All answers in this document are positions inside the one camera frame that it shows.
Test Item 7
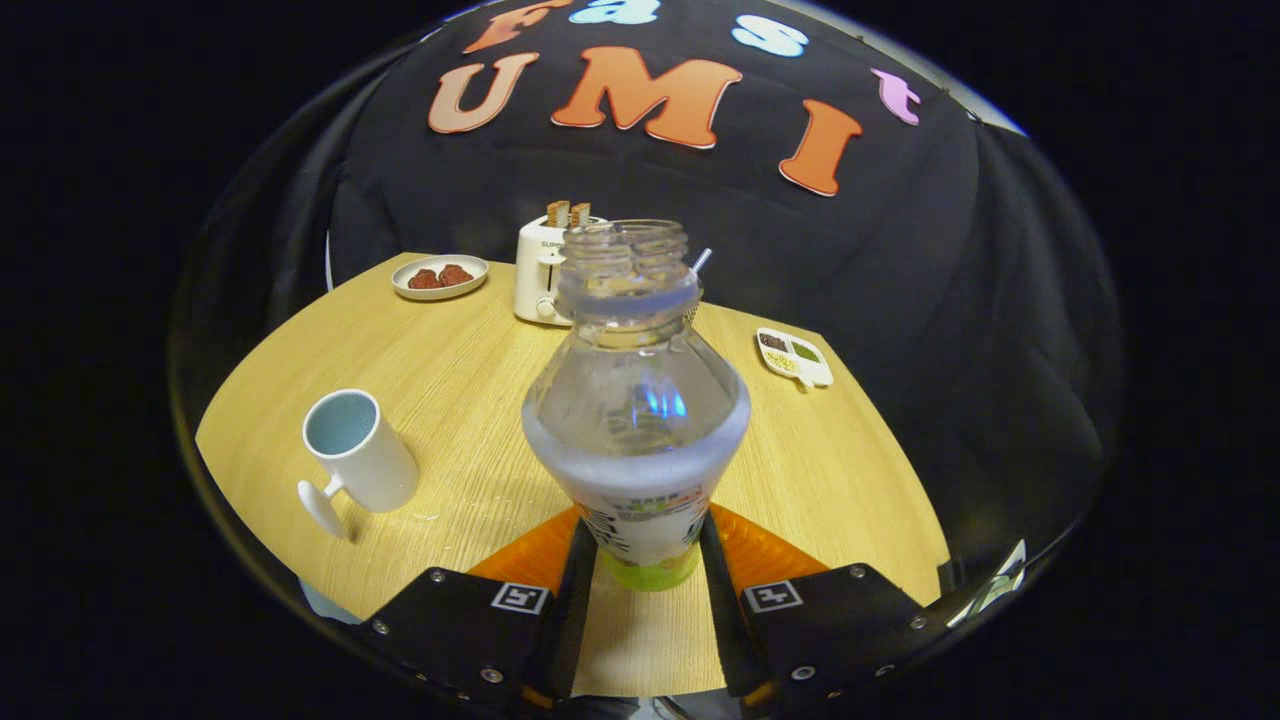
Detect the white round plate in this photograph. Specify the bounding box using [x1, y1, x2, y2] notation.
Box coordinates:
[391, 254, 490, 302]

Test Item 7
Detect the white divided dish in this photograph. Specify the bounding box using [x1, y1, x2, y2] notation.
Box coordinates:
[756, 327, 835, 390]

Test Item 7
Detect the white cup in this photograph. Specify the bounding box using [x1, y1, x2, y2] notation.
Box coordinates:
[297, 388, 421, 541]

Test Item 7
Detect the white toaster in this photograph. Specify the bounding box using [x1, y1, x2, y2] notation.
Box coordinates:
[513, 215, 611, 326]

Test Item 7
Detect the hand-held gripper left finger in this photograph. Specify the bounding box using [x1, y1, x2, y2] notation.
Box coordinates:
[358, 505, 599, 713]

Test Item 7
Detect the clear plastic juice bottle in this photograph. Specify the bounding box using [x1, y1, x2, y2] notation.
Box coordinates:
[521, 219, 752, 592]

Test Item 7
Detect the wooden table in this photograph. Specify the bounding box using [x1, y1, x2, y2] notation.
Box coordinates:
[195, 252, 951, 698]

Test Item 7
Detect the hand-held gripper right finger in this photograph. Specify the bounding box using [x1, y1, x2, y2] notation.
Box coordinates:
[697, 503, 936, 713]

